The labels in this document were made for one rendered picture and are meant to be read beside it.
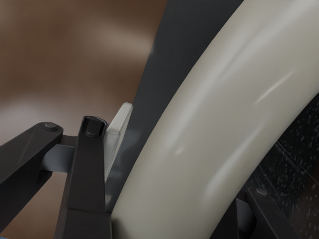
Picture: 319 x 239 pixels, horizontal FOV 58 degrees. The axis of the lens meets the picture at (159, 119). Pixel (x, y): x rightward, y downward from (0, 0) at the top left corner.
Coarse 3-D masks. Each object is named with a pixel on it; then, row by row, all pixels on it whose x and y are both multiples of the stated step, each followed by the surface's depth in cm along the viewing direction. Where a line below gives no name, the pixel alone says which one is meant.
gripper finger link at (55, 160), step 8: (64, 136) 14; (72, 136) 14; (56, 144) 13; (64, 144) 13; (72, 144) 13; (48, 152) 13; (56, 152) 13; (64, 152) 13; (72, 152) 13; (48, 160) 13; (56, 160) 13; (64, 160) 13; (40, 168) 13; (48, 168) 13; (56, 168) 13; (64, 168) 14
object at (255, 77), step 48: (288, 0) 6; (240, 48) 7; (288, 48) 6; (192, 96) 7; (240, 96) 6; (288, 96) 6; (192, 144) 7; (240, 144) 7; (144, 192) 8; (192, 192) 7
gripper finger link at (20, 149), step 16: (32, 128) 12; (48, 128) 13; (16, 144) 11; (32, 144) 11; (48, 144) 12; (0, 160) 9; (16, 160) 10; (32, 160) 10; (0, 176) 9; (16, 176) 9; (32, 176) 11; (48, 176) 13; (0, 192) 9; (16, 192) 10; (32, 192) 12; (0, 208) 9; (16, 208) 10; (0, 224) 9
